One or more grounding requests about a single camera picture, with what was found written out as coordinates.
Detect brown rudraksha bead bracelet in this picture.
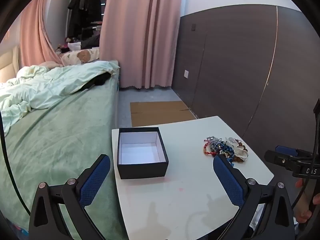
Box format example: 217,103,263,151
233,141,249,165

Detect red bead bracelet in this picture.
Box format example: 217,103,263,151
203,141,216,158

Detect silver chain necklace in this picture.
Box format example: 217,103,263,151
206,135,226,149

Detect black jewelry box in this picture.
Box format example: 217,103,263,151
117,127,169,179

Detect person right hand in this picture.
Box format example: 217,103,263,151
294,178,319,224

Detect white table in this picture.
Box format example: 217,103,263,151
111,115,275,240

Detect green bed mattress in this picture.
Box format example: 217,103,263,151
1,74,118,229

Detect light green duvet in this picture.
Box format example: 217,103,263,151
1,61,120,135

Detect flat cardboard sheet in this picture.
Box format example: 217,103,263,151
130,101,196,127

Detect black garment on bed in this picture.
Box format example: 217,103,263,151
79,72,111,92

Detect beige headboard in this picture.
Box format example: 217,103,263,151
0,46,20,83

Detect patterned pillow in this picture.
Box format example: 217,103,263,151
61,48,100,66

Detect pink curtain behind bed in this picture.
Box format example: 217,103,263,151
20,0,62,66

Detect hanging dark clothes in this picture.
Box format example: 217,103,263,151
67,0,102,38

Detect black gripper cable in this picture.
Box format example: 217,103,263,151
291,100,320,213

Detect white wall socket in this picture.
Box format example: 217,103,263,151
184,70,189,79

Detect pink curtain near wall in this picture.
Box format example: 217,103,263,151
99,0,181,89

